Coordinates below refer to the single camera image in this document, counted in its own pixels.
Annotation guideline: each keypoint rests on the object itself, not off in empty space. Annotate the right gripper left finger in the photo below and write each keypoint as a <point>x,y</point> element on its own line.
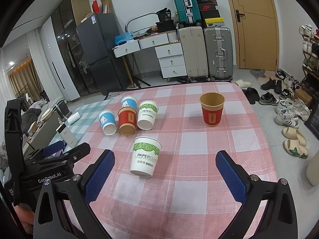
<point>63,208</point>

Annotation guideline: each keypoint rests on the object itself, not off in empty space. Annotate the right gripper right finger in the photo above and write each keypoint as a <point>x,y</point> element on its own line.
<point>279,218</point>

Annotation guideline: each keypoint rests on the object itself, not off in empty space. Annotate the white green paper cup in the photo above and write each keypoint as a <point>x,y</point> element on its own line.
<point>145,154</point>
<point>147,112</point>

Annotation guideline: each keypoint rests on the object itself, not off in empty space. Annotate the front lying blue paper cup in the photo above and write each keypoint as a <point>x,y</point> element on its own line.
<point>107,122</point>

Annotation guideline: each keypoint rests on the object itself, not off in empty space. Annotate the lying red paper cup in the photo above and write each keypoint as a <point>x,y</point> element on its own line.
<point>127,121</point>

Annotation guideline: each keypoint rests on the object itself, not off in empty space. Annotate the rear blue paper cup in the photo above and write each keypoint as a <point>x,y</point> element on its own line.
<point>129,101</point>

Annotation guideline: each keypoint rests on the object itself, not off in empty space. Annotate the upright red paper cup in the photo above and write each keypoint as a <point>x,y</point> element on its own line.
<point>212,108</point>

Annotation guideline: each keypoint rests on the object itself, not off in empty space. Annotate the lying white green paper cup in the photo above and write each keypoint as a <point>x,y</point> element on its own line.
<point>147,112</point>

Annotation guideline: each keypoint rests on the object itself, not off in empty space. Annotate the person's left hand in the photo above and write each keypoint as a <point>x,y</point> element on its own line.
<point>26,217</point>

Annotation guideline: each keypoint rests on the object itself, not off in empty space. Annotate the white power bank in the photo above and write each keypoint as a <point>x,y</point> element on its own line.
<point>66,134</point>

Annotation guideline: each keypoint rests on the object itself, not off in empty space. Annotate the beige slipper pair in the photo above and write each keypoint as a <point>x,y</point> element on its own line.
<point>295,143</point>

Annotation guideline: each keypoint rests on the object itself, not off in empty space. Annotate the green checked tablecloth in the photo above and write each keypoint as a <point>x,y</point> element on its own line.
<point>87,128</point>

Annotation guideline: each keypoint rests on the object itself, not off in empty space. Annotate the pink checked tablecloth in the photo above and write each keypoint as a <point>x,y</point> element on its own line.
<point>186,197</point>

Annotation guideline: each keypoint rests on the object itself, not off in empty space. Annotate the shoe rack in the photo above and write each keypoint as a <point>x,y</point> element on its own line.
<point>310,61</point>

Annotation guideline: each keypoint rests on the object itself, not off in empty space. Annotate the black refrigerator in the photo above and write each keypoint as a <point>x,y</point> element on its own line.
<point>97,38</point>

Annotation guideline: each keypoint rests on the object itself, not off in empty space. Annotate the black glass cabinet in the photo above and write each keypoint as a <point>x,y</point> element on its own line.
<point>65,18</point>

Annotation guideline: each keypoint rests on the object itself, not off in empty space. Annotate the blue plastic bag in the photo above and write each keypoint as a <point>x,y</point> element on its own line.
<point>124,37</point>

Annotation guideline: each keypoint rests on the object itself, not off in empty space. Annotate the white drawer desk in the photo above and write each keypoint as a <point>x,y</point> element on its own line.
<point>167,48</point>

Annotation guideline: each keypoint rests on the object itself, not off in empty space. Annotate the grey aluminium suitcase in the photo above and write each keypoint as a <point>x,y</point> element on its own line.
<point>219,52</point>

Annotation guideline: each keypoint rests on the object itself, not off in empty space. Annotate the beige suitcase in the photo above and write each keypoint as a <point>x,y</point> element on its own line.
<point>194,51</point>

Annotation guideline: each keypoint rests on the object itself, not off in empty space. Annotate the wooden door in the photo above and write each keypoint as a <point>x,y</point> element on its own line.
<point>256,34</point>

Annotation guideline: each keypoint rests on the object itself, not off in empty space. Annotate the stacked shoe boxes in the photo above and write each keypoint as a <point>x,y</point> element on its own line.
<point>210,14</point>

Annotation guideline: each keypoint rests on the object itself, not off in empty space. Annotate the teal suitcase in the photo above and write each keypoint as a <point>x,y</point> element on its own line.
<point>188,12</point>

